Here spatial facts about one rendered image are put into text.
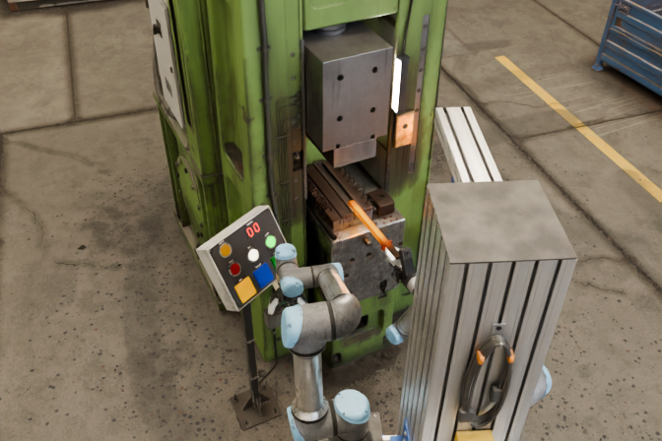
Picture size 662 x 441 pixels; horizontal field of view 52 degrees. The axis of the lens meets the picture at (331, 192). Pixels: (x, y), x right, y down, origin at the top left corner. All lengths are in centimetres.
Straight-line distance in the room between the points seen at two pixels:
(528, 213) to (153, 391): 261
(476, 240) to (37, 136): 471
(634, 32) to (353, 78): 408
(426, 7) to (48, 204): 308
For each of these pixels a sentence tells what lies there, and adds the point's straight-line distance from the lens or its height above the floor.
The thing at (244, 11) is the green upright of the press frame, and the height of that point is 195.
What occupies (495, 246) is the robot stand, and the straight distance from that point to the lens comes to 135.
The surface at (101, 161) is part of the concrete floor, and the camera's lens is 526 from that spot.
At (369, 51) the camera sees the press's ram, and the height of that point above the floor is 176.
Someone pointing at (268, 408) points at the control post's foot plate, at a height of 1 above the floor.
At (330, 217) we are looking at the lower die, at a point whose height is 98.
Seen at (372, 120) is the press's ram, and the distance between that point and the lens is 275.
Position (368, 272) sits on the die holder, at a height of 65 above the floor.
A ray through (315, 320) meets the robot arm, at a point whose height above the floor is 145.
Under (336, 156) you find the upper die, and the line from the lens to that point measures 276.
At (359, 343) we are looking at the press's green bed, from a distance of 359.
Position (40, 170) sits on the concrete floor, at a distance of 532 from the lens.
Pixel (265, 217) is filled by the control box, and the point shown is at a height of 117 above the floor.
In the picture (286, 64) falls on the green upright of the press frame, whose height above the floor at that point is 171.
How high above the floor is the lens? 292
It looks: 38 degrees down
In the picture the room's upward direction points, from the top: straight up
